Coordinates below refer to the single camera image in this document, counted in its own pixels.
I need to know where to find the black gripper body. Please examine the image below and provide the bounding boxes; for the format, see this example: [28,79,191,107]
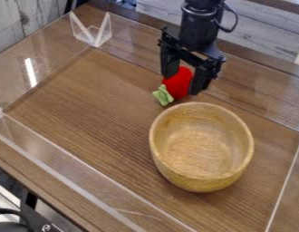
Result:
[159,26,227,78]

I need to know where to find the clear acrylic tray walls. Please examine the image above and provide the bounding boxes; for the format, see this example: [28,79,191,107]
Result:
[0,7,299,232]

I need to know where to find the black cable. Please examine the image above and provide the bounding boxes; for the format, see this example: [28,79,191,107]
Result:
[0,206,24,223]

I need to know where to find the red plush strawberry toy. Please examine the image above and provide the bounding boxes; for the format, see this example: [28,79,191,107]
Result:
[152,66,194,106]

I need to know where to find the black table frame bracket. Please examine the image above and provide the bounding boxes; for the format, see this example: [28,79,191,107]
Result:
[19,191,66,232]

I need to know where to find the wooden bowl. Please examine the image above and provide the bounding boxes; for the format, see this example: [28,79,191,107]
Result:
[150,101,254,192]

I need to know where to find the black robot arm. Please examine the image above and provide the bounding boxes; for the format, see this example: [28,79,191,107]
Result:
[159,0,239,99]

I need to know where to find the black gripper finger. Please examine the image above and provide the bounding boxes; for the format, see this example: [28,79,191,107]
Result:
[160,46,180,79]
[188,65,216,95]

